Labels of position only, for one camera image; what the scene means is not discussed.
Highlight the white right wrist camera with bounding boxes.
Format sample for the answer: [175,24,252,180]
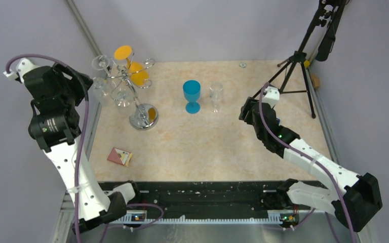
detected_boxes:
[261,86,280,108]

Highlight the small metal washer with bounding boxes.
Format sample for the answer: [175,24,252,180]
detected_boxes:
[239,62,247,68]

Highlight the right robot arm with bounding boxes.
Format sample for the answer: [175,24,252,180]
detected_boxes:
[239,97,383,232]

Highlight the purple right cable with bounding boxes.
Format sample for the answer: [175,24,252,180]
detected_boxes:
[259,82,358,243]

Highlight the red triangular card box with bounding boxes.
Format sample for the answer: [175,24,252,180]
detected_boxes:
[107,147,133,167]

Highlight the clear tall wine glass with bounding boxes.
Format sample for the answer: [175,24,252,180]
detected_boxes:
[210,82,223,113]

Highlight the chrome wine glass rack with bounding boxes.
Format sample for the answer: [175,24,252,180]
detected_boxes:
[109,58,159,131]

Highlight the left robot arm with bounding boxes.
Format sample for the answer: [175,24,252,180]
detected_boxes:
[20,63,142,233]

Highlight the black base frame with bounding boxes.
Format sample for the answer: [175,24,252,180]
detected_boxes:
[95,181,329,222]

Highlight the black tripod stand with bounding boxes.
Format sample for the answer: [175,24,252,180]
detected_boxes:
[266,0,348,118]

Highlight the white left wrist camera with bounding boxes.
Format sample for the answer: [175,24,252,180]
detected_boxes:
[3,58,39,84]

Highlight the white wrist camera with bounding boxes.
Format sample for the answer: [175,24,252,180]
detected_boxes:
[3,58,39,84]
[261,86,280,108]

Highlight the blue plastic wine glass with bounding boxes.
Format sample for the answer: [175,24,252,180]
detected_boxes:
[182,80,201,114]

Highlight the orange plastic wine glass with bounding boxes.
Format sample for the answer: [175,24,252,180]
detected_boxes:
[114,45,151,89]

